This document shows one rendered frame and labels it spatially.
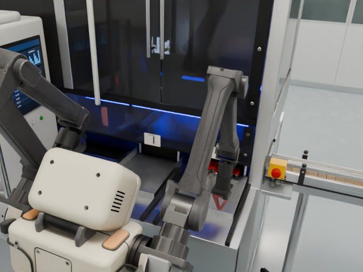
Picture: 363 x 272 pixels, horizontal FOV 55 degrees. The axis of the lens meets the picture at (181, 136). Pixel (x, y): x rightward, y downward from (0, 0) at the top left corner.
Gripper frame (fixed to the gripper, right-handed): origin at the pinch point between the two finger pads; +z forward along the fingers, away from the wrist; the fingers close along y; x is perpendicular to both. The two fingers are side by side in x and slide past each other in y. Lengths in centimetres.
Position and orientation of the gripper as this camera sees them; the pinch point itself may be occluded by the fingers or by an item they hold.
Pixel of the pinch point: (219, 208)
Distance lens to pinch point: 140.9
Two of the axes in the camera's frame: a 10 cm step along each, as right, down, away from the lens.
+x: -9.3, -1.9, 3.1
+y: 3.5, -2.6, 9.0
